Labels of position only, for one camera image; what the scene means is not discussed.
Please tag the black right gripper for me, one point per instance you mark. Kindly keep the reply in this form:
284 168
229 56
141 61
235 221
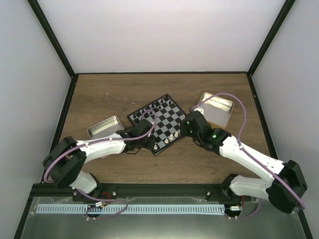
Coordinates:
184 130

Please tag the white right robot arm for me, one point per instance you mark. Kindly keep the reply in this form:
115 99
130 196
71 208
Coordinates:
281 183

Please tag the pink tin with pieces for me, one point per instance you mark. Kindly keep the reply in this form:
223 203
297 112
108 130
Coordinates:
105 128

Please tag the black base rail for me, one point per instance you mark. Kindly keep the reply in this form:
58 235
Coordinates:
209 192

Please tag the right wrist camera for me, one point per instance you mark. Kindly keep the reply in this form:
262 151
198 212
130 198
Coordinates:
197 108

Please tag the black chess pieces row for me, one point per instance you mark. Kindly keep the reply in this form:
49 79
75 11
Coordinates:
160 106

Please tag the yellow empty tin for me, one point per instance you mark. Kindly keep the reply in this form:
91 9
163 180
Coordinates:
217 110

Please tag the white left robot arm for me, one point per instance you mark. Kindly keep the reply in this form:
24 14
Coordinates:
63 165

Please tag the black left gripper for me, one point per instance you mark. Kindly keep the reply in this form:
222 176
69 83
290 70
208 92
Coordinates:
151 145

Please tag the black grey chess board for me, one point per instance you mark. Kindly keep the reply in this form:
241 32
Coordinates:
166 125

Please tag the light blue slotted cable duct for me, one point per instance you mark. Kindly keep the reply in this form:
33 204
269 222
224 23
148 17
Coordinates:
208 209

